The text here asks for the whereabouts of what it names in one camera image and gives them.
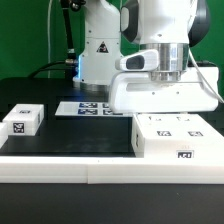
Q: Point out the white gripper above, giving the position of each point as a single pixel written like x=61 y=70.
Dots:
x=135 y=92

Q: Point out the white cabinet door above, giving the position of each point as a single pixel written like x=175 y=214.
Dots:
x=157 y=126
x=192 y=125

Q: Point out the white cabinet body box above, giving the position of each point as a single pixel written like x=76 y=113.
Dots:
x=176 y=147

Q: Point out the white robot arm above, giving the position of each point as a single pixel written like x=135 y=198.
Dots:
x=171 y=27

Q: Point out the white cabinet top block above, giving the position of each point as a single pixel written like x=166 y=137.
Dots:
x=24 y=119

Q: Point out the white fiducial marker sheet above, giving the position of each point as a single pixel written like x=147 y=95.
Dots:
x=83 y=109

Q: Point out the white U-shaped fence frame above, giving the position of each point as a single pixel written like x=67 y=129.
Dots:
x=105 y=170

